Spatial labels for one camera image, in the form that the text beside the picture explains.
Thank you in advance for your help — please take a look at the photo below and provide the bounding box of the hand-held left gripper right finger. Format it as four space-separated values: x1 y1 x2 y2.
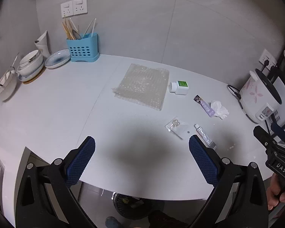
189 135 269 228

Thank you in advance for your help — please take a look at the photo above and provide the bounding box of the white striped bowl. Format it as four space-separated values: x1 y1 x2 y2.
0 69 18 101

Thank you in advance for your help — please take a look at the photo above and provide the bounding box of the blue patterned plate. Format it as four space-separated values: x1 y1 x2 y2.
44 49 72 69

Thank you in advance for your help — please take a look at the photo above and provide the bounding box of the small white ointment tube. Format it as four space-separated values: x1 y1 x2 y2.
194 124 218 150

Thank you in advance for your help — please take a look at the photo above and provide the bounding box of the white microwave oven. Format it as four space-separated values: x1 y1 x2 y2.
267 76 285 133

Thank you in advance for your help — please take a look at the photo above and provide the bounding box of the white flowered rice cooker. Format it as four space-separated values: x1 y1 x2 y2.
239 68 283 124

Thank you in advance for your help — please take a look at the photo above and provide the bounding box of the purple stick sachet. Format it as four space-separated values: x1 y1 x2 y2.
194 95 216 117

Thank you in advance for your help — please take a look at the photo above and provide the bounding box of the clear bubble wrap sheet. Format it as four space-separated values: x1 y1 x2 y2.
111 63 169 112

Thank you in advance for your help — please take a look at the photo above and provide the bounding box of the clear bag with beads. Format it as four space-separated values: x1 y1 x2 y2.
165 116 190 140

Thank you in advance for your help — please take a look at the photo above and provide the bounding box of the black power cable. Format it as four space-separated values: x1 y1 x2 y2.
227 85 252 118

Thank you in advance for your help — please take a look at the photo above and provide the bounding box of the metal ladle handle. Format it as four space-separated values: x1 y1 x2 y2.
11 52 19 70

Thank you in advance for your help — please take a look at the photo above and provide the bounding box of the large white bowl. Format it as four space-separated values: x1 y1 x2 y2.
17 56 45 78

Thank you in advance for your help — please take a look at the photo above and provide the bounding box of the person's right hand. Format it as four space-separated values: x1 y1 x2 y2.
267 173 285 211

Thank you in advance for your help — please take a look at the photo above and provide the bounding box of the blue-rimmed white plate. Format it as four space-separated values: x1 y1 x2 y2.
18 68 47 82

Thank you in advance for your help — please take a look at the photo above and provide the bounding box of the black metal rack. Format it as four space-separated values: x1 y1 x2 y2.
268 17 285 133

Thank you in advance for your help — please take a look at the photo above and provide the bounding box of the black trash bin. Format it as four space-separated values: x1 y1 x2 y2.
112 193 165 219

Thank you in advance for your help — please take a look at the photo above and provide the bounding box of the white green-label pill bottle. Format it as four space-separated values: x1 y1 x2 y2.
169 80 189 96

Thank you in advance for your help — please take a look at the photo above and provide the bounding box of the bundle of wooden chopsticks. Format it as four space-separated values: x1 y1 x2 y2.
62 14 76 41

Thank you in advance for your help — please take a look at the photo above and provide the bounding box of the white tissue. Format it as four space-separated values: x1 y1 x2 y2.
210 100 229 120

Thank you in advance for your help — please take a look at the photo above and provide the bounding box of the blue plastic utensil holder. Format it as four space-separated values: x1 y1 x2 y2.
66 33 100 63

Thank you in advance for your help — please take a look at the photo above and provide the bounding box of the small white bowl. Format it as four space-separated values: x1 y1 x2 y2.
19 50 42 68

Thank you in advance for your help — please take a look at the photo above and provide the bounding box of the round wooden trivet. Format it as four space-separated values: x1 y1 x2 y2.
22 68 47 85

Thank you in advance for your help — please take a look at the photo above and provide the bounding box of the white double wall socket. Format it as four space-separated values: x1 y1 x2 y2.
259 49 278 68

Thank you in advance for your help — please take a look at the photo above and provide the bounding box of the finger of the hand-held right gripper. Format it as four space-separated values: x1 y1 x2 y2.
270 122 285 146
253 125 272 148

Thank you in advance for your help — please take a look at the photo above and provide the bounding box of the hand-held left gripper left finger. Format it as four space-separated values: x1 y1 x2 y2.
15 136 106 228

